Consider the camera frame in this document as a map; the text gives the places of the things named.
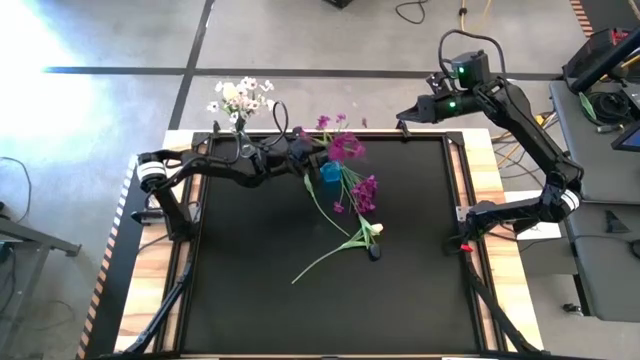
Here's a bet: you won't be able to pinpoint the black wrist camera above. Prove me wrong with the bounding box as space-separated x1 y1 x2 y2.
449 49 492 90
288 127 314 154

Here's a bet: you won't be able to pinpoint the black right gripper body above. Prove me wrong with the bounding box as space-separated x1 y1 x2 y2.
420 89 484 124

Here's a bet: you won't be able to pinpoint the white paper sheet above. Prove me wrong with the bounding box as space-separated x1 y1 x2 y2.
504 189 564 241

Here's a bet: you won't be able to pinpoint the clear glass vase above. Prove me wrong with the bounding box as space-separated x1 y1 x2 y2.
233 128 256 160

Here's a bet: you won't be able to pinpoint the blue glass vase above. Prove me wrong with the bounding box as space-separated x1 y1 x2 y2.
318 159 344 187

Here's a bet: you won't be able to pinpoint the black floor mat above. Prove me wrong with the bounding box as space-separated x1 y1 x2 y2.
79 153 169 359

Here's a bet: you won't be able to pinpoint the coiled black cables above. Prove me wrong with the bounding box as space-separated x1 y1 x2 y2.
589 91 632 126

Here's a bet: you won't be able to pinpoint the orange black hazard tape strip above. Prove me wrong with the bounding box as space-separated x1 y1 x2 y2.
75 238 119 360
568 0 595 37

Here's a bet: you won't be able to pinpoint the green item on desk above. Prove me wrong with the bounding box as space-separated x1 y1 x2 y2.
578 91 599 122

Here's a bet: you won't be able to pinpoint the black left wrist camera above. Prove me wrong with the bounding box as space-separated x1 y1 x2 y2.
288 127 314 154

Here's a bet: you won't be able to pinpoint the black floor cable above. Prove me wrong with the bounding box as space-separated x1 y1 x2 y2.
394 0 427 25

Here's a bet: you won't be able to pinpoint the yellow hanging cable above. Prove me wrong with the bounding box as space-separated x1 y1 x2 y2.
459 0 495 35

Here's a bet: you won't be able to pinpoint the gray metal cart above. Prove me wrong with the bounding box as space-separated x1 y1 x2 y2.
0 199 84 351

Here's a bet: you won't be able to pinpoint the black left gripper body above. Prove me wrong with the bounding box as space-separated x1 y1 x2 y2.
269 148 315 176

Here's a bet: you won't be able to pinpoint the black diagonal frame strut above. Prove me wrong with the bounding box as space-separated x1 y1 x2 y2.
122 239 197 355
462 259 540 355

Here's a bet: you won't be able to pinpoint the black table mat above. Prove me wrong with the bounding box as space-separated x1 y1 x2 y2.
182 135 480 354

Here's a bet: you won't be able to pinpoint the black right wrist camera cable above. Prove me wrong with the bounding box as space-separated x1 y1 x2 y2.
437 28 507 76

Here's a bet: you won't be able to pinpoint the black aluminium table frame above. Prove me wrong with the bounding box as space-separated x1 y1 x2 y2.
174 129 496 359

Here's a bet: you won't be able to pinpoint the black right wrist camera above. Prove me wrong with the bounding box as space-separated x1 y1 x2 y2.
449 49 492 90

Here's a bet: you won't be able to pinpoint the cream artificial tulip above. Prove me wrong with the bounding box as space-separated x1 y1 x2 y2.
291 222 385 285

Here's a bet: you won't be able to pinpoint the yellow plug with cables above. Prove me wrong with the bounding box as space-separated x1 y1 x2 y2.
517 112 559 136

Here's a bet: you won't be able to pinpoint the black and red toolbox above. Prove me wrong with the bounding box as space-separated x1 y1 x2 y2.
562 27 632 79

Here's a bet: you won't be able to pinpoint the purple artificial flower bunch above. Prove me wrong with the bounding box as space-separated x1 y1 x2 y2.
331 167 381 216
313 112 369 164

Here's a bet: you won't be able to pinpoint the gray desk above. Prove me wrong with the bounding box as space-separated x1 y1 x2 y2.
563 202 640 322
548 79 640 205

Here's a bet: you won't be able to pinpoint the black monitor pole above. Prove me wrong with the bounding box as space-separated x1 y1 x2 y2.
569 27 640 95

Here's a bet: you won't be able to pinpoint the desk monitor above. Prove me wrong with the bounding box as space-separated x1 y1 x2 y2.
610 121 640 153

